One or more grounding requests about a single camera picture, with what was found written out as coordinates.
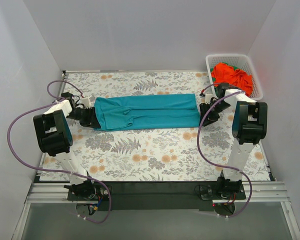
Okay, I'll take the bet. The teal t shirt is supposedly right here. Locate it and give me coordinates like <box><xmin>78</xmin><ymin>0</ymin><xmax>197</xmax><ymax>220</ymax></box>
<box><xmin>94</xmin><ymin>93</ymin><xmax>200</xmax><ymax>132</ymax></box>

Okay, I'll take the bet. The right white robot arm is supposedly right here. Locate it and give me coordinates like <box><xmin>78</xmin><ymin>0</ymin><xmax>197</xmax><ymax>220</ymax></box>
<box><xmin>199</xmin><ymin>82</ymin><xmax>268</xmax><ymax>201</ymax></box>

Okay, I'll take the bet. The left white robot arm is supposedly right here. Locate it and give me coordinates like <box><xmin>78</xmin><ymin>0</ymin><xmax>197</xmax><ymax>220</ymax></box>
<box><xmin>33</xmin><ymin>92</ymin><xmax>101</xmax><ymax>200</ymax></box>

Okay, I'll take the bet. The floral table mat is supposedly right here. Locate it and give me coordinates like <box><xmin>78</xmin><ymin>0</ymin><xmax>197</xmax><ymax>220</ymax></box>
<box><xmin>38</xmin><ymin>71</ymin><xmax>276</xmax><ymax>182</ymax></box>

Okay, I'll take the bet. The orange t shirt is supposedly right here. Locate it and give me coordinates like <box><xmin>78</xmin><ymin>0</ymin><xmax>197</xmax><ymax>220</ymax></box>
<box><xmin>210</xmin><ymin>62</ymin><xmax>254</xmax><ymax>97</ymax></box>

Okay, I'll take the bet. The white plastic basket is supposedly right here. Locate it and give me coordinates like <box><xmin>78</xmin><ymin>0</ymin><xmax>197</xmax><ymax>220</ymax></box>
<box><xmin>205</xmin><ymin>53</ymin><xmax>264</xmax><ymax>101</ymax></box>

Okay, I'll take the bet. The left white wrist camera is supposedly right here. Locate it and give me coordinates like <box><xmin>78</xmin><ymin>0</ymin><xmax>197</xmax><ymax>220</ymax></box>
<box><xmin>81</xmin><ymin>96</ymin><xmax>95</xmax><ymax>108</ymax></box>

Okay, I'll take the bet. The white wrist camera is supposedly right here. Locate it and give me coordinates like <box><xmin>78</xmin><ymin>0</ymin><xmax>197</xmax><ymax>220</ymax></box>
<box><xmin>199</xmin><ymin>93</ymin><xmax>214</xmax><ymax>105</ymax></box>
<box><xmin>81</xmin><ymin>96</ymin><xmax>95</xmax><ymax>108</ymax></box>

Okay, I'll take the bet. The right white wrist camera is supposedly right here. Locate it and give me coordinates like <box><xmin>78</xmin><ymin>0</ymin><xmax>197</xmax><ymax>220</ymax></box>
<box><xmin>199</xmin><ymin>93</ymin><xmax>214</xmax><ymax>105</ymax></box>

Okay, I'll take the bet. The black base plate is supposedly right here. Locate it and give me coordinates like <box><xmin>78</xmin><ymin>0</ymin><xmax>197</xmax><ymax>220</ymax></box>
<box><xmin>64</xmin><ymin>181</ymin><xmax>248</xmax><ymax>211</ymax></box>

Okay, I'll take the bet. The aluminium frame rail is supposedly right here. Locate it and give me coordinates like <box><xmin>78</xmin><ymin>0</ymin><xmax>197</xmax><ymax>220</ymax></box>
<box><xmin>12</xmin><ymin>181</ymin><xmax>300</xmax><ymax>240</ymax></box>

